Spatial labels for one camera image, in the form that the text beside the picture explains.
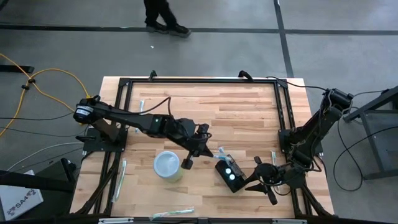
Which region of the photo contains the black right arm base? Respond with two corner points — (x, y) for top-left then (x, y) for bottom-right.
(277, 127), (324, 156)

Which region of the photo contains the black floor bar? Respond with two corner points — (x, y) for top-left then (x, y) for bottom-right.
(0, 64), (35, 75)

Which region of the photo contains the black aluminium table frame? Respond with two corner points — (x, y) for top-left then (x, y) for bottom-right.
(70, 70), (335, 224)

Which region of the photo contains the black floor cable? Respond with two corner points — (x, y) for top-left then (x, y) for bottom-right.
(332, 124), (398, 192)

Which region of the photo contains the white printed box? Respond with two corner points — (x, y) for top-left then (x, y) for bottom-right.
(0, 169), (45, 222)

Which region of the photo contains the green disinfecting wipes canister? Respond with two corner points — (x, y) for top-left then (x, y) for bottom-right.
(153, 151), (184, 184)

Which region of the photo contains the yellow floor cable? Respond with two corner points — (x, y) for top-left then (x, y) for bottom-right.
(0, 52), (91, 138)

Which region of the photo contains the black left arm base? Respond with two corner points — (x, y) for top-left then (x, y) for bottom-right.
(75, 126), (129, 154)

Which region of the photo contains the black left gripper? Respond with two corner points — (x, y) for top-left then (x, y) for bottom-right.
(172, 118), (215, 170)

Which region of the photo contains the black wire caddy basket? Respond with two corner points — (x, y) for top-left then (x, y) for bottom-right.
(215, 154), (249, 194)

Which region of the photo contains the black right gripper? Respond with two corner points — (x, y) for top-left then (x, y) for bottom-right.
(244, 156), (284, 206)

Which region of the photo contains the dark grey metal cart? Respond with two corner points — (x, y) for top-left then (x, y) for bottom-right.
(343, 85), (398, 181)

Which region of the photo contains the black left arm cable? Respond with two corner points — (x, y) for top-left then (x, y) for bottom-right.
(136, 96), (172, 116)

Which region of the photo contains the person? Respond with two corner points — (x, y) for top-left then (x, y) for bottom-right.
(143, 0), (192, 39)

